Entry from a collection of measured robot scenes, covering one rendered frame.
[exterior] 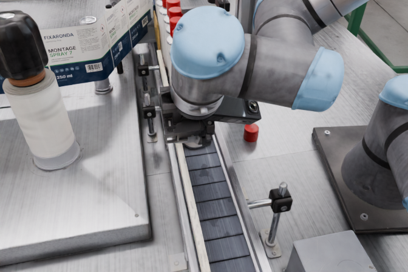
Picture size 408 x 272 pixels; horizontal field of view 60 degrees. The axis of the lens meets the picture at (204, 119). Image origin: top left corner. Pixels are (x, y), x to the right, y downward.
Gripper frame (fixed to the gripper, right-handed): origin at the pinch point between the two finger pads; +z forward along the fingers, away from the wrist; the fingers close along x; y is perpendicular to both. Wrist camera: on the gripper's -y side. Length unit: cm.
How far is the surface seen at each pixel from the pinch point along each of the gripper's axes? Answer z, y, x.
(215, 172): 1.8, -2.1, 7.6
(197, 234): -8.5, 4.3, 18.5
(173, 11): -1.4, 1.0, -27.8
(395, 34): 174, -206, -116
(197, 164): 3.3, 0.9, 5.1
